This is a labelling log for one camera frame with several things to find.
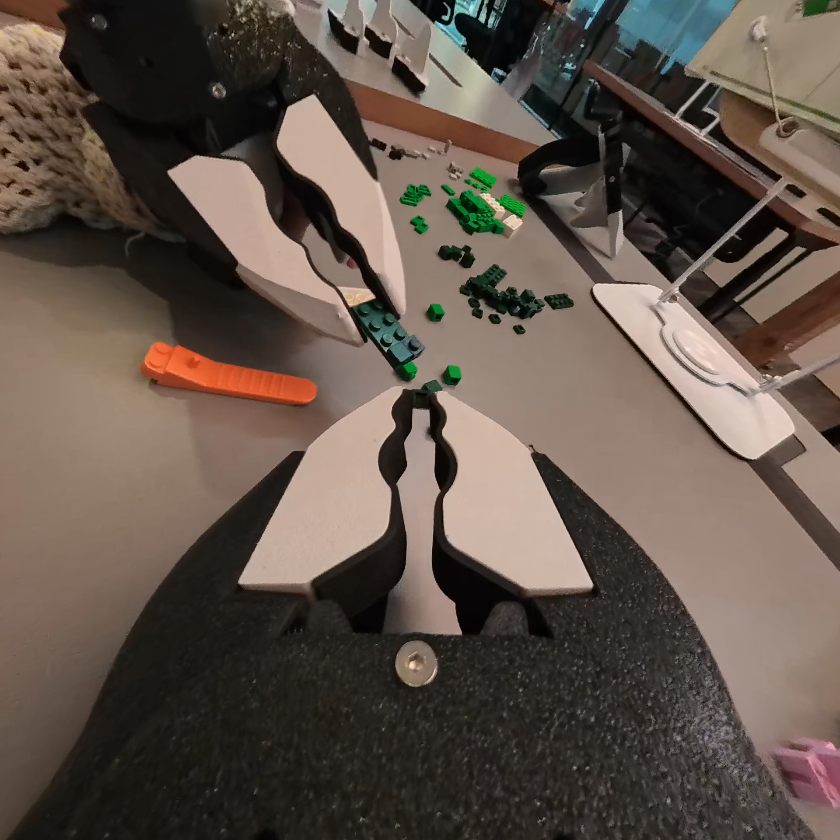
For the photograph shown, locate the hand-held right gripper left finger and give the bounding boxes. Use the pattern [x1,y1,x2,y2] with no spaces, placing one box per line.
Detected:
[238,389,405,605]

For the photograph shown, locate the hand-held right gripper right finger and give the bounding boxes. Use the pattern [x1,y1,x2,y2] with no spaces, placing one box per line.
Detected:
[431,389,597,605]

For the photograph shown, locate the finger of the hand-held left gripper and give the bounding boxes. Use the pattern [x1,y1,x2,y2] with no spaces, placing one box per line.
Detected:
[167,154,370,346]
[275,94,409,312]

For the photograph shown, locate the dark green lego brick stack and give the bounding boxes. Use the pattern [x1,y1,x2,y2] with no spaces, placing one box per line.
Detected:
[348,298,429,370]

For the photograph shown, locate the person's left forearm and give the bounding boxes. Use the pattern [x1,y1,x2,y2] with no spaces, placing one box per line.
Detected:
[0,19,172,240]

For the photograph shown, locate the small grey lego pieces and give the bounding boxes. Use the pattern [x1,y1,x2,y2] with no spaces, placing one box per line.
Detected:
[410,138,468,179]

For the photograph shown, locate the pile of bright green lego pieces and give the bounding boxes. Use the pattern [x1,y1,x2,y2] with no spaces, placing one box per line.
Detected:
[399,166,529,241]

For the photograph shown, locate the scattered dark green lego pieces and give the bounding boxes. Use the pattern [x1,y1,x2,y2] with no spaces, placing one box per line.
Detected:
[439,242,576,337]

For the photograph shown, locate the lego instruction booklet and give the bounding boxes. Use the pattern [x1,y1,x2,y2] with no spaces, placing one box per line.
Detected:
[687,0,840,135]

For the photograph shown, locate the orange brick separator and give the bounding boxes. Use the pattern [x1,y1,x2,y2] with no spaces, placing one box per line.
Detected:
[142,342,320,406]

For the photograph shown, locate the white round-cornered base plate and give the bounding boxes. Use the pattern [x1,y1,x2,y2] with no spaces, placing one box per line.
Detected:
[591,171,840,462]

